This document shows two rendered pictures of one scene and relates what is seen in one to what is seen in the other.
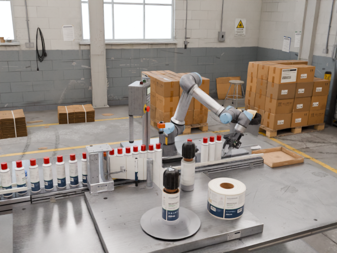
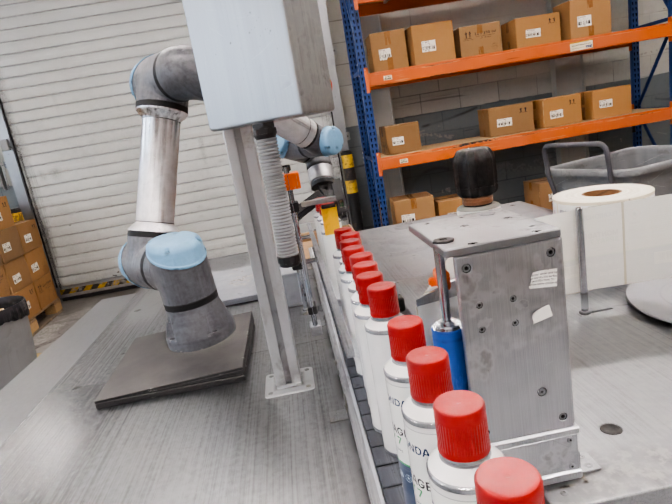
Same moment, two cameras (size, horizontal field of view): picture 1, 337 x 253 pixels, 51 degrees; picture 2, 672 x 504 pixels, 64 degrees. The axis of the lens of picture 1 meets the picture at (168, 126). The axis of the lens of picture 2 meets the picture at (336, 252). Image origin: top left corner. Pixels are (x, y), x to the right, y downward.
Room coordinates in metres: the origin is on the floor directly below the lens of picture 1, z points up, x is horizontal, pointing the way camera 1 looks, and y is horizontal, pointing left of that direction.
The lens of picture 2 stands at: (1.91, 0.95, 1.27)
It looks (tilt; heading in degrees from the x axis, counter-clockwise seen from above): 13 degrees down; 289
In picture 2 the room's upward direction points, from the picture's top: 10 degrees counter-clockwise
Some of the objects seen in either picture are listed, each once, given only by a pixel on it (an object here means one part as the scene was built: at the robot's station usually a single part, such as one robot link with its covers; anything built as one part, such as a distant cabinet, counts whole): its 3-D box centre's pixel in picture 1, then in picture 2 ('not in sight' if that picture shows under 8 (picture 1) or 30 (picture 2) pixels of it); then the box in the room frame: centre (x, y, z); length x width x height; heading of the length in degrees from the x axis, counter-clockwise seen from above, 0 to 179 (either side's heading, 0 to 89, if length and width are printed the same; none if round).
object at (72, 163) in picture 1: (73, 169); (442, 468); (1.99, 0.58, 0.98); 0.05 x 0.05 x 0.20
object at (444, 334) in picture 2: not in sight; (456, 395); (1.99, 0.46, 0.98); 0.03 x 0.03 x 0.16
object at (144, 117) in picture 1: (146, 126); (252, 201); (2.32, 0.15, 1.16); 0.04 x 0.04 x 0.67; 23
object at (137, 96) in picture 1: (139, 98); (261, 55); (2.24, 0.19, 1.38); 0.17 x 0.10 x 0.19; 168
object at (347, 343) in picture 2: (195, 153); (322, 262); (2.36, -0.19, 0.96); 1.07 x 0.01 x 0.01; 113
